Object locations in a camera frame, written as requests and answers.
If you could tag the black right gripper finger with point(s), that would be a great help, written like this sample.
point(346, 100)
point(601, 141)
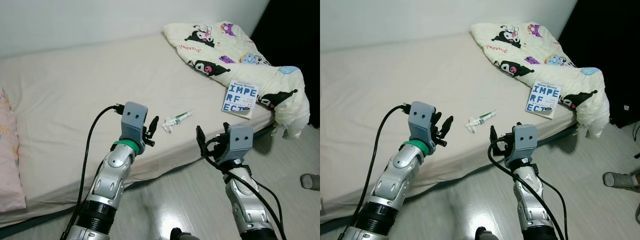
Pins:
point(493, 135)
point(201, 136)

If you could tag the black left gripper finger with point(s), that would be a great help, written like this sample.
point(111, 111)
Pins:
point(447, 126)
point(154, 124)
point(438, 121)

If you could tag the white book with blue letters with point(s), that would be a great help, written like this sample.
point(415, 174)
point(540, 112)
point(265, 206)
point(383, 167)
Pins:
point(240, 100)
point(544, 100)

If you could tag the cream cartoon print quilt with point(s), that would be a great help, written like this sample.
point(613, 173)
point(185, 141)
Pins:
point(295, 107)
point(595, 107)

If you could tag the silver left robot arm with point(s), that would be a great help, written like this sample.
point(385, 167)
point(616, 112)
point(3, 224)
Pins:
point(112, 170)
point(400, 172)

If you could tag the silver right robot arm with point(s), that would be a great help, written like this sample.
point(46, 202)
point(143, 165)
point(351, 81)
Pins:
point(527, 200)
point(245, 200)

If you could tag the bed mattress with beige sheet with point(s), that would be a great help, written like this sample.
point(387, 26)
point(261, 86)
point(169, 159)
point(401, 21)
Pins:
point(75, 85)
point(390, 85)

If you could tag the silver robot right leg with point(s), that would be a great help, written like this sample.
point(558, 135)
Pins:
point(481, 235)
point(179, 235)

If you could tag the person in grey slippers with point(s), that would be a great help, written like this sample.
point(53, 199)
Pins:
point(617, 180)
point(310, 181)

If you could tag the pink patterned pillow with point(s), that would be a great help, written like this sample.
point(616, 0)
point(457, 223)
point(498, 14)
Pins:
point(10, 160)

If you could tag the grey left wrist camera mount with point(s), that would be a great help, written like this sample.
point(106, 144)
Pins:
point(422, 120)
point(134, 122)

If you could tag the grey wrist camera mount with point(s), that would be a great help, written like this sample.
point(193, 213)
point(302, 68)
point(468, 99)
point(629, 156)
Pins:
point(134, 122)
point(240, 140)
point(422, 120)
point(525, 140)

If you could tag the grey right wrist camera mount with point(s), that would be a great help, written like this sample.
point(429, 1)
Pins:
point(240, 140)
point(525, 140)

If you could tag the dark teal bed frame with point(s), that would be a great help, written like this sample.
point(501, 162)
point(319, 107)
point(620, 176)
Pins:
point(565, 132)
point(263, 131)

